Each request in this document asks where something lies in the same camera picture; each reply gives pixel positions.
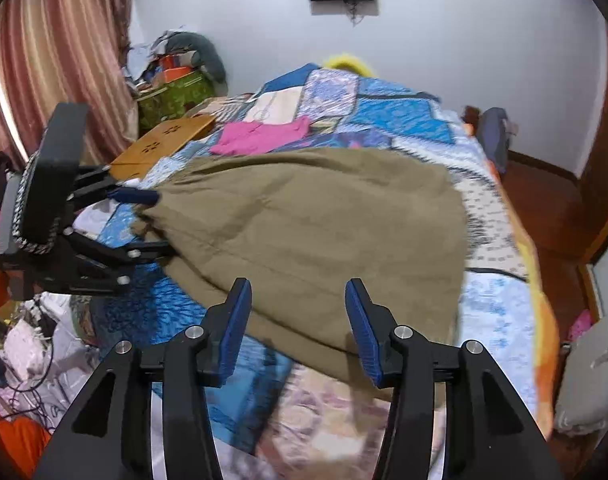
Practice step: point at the blue grey bag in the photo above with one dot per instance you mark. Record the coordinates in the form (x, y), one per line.
(494, 135)

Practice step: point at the olive green pants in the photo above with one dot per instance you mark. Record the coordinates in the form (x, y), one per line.
(304, 240)

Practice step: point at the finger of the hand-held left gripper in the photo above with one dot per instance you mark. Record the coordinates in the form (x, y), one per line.
(133, 195)
(133, 252)

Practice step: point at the striped pink curtain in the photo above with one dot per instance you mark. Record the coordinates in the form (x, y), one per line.
(53, 60)

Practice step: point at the pile of clothes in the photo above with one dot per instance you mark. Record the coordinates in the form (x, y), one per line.
(28, 360)

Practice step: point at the green patterned box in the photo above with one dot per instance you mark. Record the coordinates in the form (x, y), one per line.
(171, 97)

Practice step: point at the blue patchwork quilt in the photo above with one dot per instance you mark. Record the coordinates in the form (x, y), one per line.
(384, 125)

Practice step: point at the pink garment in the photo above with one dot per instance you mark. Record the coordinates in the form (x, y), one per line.
(256, 135)

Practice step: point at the orange cloth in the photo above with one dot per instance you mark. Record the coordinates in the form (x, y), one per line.
(11, 440)

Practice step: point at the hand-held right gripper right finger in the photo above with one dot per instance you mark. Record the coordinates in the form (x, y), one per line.
(360, 322)

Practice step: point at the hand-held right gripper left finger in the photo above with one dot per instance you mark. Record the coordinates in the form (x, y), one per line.
(237, 322)

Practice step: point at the yellow pillow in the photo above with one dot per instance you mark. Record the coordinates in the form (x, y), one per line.
(346, 64)

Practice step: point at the wooden lap desk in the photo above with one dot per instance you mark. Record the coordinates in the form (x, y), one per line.
(158, 147)

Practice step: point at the grey pillow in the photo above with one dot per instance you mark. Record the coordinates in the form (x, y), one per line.
(589, 380)

